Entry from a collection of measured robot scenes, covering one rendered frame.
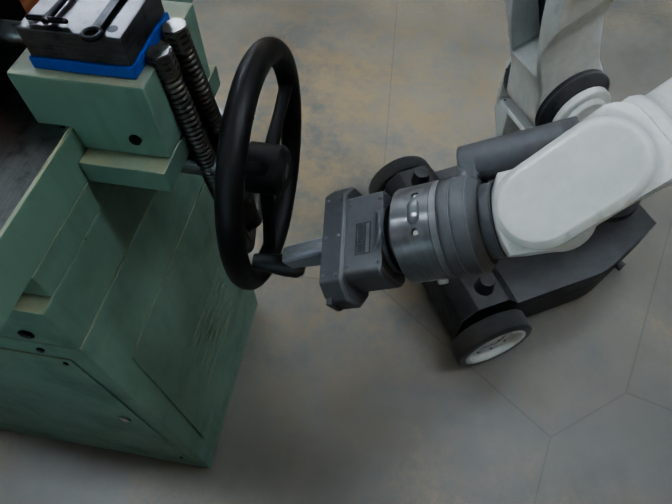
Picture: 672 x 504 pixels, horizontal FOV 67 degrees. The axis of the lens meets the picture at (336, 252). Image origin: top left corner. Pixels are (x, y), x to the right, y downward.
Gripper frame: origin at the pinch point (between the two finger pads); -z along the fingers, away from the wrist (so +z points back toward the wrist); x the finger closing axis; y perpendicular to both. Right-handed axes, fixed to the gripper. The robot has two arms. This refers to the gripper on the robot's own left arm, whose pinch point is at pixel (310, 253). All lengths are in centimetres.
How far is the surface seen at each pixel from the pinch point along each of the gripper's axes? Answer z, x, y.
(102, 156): -17.3, 8.3, 14.5
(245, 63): -0.2, 14.6, 12.9
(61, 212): -20.2, 1.9, 15.4
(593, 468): 13, -18, -101
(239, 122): -0.2, 8.1, 12.5
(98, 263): -25.0, 0.0, 7.4
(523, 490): -1, -23, -91
